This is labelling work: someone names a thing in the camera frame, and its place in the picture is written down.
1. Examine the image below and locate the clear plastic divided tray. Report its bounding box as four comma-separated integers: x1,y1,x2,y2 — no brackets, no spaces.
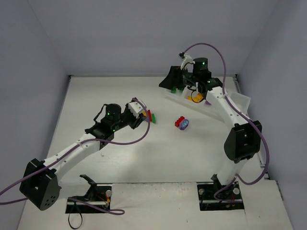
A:
164,86,251,120

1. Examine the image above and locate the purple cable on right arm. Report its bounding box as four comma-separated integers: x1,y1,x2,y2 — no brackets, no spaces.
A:
178,43,271,202

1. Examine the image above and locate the black cable loop at front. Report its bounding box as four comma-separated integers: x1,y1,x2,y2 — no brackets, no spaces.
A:
68,201,84,228

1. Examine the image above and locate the red lego brick by paw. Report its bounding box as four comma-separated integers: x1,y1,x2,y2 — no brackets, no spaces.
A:
175,116,185,127

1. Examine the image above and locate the green lego brick in cluster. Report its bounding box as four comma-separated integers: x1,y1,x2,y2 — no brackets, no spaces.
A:
151,114,156,124

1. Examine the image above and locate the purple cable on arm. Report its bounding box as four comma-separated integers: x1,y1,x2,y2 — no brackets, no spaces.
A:
178,43,271,202
0,97,152,215

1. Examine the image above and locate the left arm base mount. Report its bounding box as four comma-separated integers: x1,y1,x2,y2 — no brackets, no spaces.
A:
65,184,112,214

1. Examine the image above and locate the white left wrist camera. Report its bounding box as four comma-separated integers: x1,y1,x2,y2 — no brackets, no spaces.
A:
128,101,146,118

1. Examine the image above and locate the purple paw print lego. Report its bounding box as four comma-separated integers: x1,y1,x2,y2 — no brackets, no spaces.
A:
179,118,189,130

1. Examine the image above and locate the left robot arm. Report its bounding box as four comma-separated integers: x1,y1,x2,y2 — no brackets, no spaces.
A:
19,98,148,211

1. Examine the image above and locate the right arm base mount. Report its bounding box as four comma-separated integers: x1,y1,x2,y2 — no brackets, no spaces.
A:
197,182,245,211

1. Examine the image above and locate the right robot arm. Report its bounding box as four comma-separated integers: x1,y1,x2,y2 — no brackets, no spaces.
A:
159,57,262,185

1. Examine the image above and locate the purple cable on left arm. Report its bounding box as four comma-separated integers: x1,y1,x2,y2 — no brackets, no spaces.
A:
0,97,152,215

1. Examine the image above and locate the red half-round lego brick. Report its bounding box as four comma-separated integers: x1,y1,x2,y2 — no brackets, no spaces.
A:
147,110,152,121

